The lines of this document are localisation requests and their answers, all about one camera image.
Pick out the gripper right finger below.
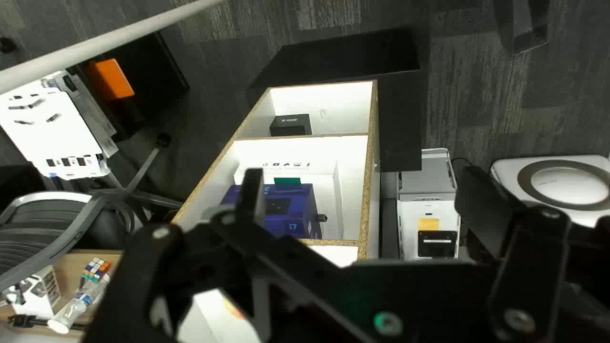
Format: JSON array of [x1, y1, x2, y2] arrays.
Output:
[[453, 164, 610, 343]]

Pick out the white shelf with black top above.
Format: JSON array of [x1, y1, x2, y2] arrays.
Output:
[[172, 29, 425, 267]]

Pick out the purple box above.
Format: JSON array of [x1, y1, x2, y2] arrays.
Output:
[[220, 183, 325, 240]]

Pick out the white round flat device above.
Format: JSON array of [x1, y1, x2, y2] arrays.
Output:
[[490, 154, 610, 229]]

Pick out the black furniture base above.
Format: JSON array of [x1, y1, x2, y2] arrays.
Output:
[[492, 0, 551, 54]]

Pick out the clear plastic bottle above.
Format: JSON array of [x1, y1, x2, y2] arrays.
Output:
[[47, 273, 111, 334]]

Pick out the white computer tower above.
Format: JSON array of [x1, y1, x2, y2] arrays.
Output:
[[396, 148, 462, 261]]

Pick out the puzzle cube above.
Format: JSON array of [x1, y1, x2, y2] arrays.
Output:
[[81, 257, 112, 283]]

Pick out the small white printed box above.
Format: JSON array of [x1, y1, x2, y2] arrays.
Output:
[[0, 264, 62, 320]]

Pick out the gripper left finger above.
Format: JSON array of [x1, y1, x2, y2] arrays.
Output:
[[83, 168, 406, 343]]

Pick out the white box with icons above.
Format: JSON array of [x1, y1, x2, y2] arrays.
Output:
[[234, 161, 345, 240]]

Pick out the white panel with slots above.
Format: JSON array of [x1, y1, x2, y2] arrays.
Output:
[[0, 71, 120, 180]]

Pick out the white rod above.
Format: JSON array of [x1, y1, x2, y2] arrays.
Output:
[[0, 0, 225, 94]]

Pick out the small black box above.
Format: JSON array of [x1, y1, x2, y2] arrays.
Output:
[[269, 113, 313, 137]]

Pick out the white box with orange print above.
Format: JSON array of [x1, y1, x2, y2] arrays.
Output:
[[175, 288, 264, 343]]

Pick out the grey office chair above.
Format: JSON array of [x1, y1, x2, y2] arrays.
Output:
[[0, 133, 187, 289]]

